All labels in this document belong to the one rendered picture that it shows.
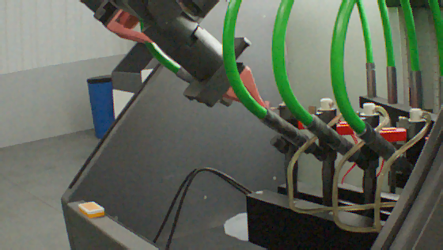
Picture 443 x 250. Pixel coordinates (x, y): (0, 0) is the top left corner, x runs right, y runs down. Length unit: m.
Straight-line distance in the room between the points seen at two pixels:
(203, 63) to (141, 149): 0.36
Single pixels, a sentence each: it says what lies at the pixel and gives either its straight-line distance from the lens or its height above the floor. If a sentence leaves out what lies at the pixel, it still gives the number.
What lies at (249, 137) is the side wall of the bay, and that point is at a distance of 1.16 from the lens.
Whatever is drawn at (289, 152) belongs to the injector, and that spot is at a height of 1.05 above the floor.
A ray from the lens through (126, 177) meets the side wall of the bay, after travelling 1.03.
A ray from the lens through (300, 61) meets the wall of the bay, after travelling 1.19.
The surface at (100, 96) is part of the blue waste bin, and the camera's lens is 6.86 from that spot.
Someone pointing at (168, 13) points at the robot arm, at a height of 1.25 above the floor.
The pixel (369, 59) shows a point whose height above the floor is 1.17.
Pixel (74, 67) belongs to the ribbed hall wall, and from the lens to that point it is 7.78.
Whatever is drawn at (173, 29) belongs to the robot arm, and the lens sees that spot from 0.70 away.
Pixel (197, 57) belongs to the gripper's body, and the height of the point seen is 1.19.
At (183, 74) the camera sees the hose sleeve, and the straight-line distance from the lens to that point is 0.83.
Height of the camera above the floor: 1.23
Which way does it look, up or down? 10 degrees down
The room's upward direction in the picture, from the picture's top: 4 degrees counter-clockwise
